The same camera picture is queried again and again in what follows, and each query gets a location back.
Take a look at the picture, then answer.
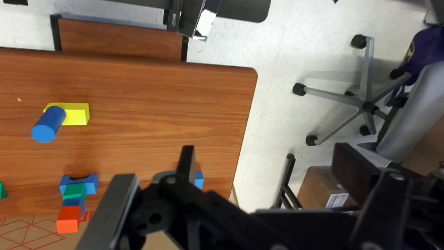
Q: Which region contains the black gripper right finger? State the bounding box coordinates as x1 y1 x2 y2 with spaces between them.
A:
349 170 413 250

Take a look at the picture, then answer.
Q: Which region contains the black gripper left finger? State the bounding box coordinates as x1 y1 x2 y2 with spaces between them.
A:
75 145 205 250

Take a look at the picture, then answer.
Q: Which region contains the blue rectangular block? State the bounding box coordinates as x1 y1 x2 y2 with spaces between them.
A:
193 170 205 192

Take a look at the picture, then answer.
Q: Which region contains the blue cube block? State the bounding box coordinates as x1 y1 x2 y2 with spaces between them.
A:
62 197 88 215

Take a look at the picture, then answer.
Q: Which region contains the blue arch block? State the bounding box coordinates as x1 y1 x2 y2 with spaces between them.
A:
58 172 100 197

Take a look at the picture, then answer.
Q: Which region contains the green cube block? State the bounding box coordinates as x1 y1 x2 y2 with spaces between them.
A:
61 183 88 203

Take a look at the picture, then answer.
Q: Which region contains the orange cube block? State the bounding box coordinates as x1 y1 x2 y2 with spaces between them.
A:
55 206 84 236

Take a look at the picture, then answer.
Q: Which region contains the yellow rectangular block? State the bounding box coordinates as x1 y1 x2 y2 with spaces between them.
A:
43 101 91 128

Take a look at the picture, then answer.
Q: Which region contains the blue cylinder block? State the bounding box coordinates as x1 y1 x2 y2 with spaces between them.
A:
30 104 69 145

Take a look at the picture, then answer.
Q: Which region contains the small cardboard box white label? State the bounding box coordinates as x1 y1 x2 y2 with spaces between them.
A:
297 164 360 211

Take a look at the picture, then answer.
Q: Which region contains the grey office chair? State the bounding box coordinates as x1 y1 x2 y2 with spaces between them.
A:
291 33 444 164

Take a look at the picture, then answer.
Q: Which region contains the dark blue cloth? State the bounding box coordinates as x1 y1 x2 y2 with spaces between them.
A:
388 24 444 88

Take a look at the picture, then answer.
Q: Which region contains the wooden table base board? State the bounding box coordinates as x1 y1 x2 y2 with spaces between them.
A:
50 13 190 64

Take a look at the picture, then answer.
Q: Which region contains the black metal frame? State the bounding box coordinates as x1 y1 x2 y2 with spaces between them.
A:
270 151 298 211

